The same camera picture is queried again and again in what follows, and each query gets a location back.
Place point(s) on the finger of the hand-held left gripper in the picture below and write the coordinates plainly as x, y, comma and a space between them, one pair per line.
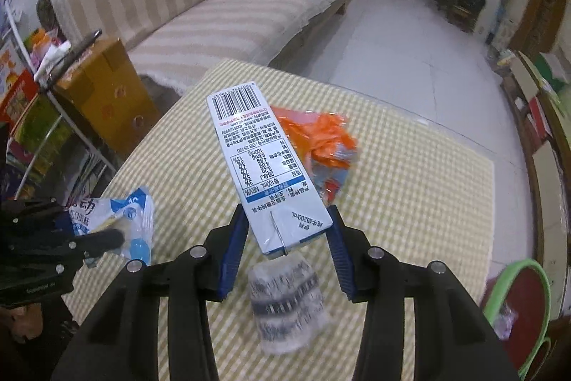
62, 224
102, 240

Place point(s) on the orange plastic wrapper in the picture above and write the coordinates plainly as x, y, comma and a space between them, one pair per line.
321, 140

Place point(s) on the green rimmed bin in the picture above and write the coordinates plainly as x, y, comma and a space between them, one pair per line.
522, 309

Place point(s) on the beige striped sofa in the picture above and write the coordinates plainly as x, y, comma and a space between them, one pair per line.
200, 19

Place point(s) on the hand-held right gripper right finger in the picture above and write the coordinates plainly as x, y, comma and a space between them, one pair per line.
341, 260

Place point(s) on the blue white plastic bag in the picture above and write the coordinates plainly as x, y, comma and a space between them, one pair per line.
129, 211

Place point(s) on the brown cardboard box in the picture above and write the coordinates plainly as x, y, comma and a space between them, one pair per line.
111, 95

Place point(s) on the wooden television cabinet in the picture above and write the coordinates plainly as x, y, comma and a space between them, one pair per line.
548, 149

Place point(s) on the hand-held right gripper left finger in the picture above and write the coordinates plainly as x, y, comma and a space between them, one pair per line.
234, 260

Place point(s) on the milk carton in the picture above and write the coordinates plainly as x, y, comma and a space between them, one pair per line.
254, 149

